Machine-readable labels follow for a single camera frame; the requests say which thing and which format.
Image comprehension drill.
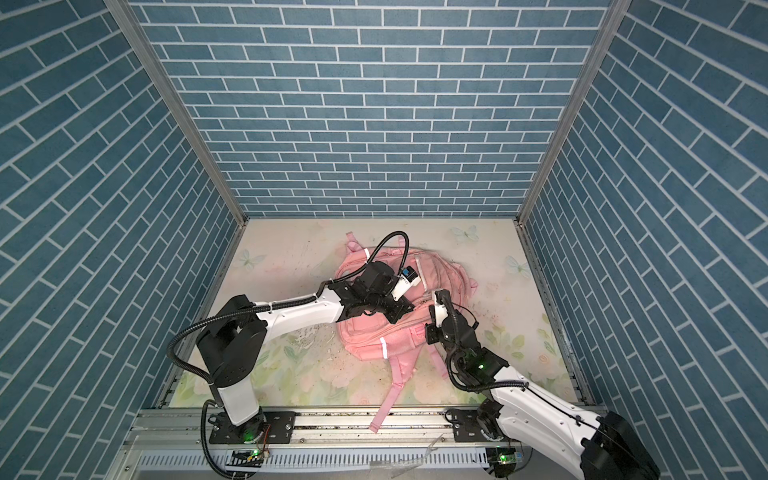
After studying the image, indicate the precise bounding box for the pink student backpack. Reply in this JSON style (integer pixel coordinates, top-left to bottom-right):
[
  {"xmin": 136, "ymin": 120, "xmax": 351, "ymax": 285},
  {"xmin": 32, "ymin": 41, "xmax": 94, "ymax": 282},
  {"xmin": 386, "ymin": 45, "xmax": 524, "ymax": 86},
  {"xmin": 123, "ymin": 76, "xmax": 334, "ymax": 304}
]
[{"xmin": 336, "ymin": 232, "xmax": 478, "ymax": 433}]

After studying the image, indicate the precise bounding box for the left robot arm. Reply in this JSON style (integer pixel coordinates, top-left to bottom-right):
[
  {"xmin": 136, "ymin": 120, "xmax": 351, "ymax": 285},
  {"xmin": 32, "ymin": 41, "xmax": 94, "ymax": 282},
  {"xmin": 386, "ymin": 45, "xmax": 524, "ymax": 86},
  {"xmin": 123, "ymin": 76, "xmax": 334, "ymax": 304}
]
[{"xmin": 196, "ymin": 261, "xmax": 421, "ymax": 443}]

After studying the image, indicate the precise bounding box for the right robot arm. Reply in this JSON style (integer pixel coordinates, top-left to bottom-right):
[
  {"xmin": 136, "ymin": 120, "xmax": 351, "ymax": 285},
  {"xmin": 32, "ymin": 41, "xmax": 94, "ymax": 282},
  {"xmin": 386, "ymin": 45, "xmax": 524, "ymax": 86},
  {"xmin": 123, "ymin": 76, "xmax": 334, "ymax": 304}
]
[{"xmin": 426, "ymin": 303, "xmax": 661, "ymax": 479}]

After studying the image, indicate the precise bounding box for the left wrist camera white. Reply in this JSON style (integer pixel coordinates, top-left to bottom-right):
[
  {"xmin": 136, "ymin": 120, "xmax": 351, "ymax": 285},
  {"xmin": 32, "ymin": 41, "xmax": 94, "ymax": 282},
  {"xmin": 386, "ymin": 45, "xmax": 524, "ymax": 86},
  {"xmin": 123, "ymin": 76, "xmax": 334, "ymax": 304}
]
[{"xmin": 391, "ymin": 266, "xmax": 421, "ymax": 301}]

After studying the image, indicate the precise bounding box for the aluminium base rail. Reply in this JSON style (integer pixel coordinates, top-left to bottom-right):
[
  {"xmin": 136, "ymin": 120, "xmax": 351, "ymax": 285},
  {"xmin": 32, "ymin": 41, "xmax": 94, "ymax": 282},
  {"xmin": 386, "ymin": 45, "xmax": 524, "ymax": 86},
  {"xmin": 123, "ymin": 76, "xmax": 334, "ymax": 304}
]
[{"xmin": 104, "ymin": 404, "xmax": 637, "ymax": 480}]

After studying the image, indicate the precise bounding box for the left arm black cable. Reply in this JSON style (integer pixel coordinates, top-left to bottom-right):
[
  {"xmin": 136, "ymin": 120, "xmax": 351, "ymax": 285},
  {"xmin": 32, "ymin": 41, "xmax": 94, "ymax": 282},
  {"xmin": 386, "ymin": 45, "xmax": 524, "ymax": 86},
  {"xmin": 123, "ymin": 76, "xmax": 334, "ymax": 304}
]
[{"xmin": 166, "ymin": 231, "xmax": 410, "ymax": 480}]

